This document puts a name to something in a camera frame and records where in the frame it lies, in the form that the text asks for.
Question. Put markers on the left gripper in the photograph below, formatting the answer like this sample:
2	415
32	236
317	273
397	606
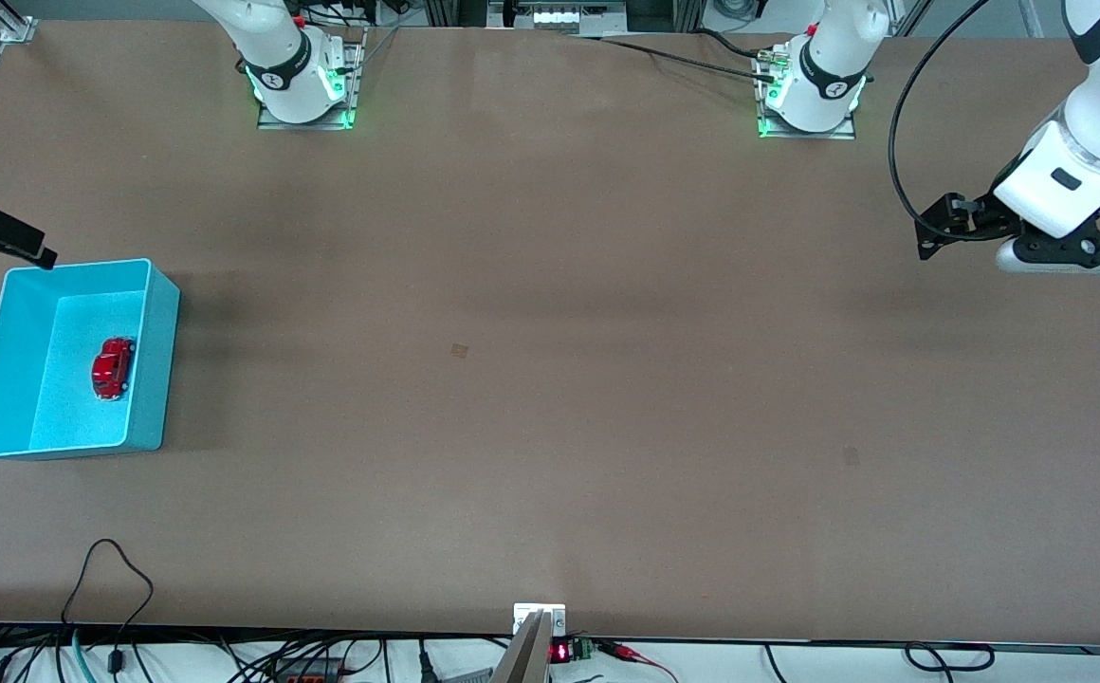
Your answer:
979	216

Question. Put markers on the red beetle toy car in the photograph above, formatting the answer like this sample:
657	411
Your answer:
114	368

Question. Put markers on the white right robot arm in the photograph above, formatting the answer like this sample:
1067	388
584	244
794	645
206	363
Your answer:
275	47

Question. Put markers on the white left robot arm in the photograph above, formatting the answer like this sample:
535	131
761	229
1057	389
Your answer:
830	85

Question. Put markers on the blue plastic box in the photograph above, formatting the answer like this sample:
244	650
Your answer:
66	417

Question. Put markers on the aluminium corner profile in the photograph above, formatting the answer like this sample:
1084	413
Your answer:
9	24

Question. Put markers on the grey device with white lights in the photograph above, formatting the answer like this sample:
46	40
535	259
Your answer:
559	16

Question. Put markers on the orange black power strip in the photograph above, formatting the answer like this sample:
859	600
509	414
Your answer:
308	672

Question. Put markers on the red clip lead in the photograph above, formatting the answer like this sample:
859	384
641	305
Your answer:
621	651

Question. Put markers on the red digit display module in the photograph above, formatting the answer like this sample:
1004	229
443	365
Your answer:
561	652

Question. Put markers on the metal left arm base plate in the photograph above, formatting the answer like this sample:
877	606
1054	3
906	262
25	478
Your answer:
811	135

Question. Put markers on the aluminium frame post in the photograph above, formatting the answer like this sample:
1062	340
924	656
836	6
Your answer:
446	11

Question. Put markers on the white camera bracket plate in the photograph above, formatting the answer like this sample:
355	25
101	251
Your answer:
523	617

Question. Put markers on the grey camera mount bar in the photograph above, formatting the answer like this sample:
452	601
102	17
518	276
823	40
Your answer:
523	659

